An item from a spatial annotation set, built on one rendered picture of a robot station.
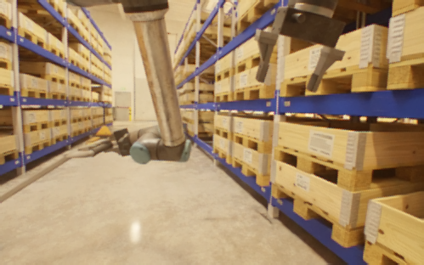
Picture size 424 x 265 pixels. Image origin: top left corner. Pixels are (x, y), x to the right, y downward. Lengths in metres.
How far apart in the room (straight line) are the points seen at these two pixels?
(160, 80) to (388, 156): 1.36
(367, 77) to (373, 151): 0.42
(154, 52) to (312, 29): 0.39
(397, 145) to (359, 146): 0.32
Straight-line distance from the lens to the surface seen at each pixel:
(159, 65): 0.62
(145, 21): 0.60
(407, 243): 1.32
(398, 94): 1.32
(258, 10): 2.64
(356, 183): 1.41
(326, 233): 1.72
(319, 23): 0.49
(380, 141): 1.49
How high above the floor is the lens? 1.06
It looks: 6 degrees down
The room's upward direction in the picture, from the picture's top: 2 degrees clockwise
